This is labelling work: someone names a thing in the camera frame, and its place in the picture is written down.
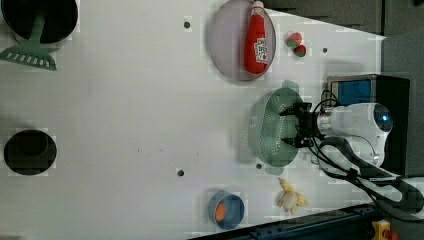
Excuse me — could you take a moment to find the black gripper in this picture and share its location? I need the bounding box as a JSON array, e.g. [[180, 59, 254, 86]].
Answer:
[[280, 103, 324, 148]]

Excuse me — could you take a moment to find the green plastic strainer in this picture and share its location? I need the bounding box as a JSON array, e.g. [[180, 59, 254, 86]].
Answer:
[[248, 80, 302, 176]]

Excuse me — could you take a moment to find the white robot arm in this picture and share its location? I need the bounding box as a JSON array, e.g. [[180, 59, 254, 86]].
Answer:
[[279, 103, 423, 224]]

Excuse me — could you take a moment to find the whole red strawberry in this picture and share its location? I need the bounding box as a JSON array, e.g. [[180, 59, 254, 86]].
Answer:
[[294, 45, 307, 57]]

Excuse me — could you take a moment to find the peeled banana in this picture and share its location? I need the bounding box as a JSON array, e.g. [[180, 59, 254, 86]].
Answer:
[[278, 178, 309, 215]]

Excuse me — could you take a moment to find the red strawberry half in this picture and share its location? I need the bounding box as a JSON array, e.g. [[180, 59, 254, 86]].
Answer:
[[286, 32, 303, 48]]

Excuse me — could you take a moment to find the red ketchup bottle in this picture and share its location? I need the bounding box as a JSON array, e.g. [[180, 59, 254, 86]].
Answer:
[[244, 1, 268, 74]]

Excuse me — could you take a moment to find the black toaster oven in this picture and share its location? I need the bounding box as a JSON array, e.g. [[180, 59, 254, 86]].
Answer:
[[327, 74, 410, 175]]

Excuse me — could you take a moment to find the blue bowl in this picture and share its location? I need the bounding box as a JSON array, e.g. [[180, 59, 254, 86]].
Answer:
[[208, 190, 245, 230]]

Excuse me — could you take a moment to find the grey oval plate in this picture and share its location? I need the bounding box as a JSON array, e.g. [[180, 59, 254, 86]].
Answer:
[[208, 0, 277, 81]]

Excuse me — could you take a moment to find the orange ball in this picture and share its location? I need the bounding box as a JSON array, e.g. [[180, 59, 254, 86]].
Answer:
[[215, 203, 226, 221]]

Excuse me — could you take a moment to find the black utensil cup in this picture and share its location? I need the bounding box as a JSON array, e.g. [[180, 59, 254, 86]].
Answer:
[[1, 0, 78, 44]]

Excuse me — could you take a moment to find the green spatula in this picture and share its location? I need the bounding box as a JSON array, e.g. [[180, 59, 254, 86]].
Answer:
[[0, 10, 57, 71]]

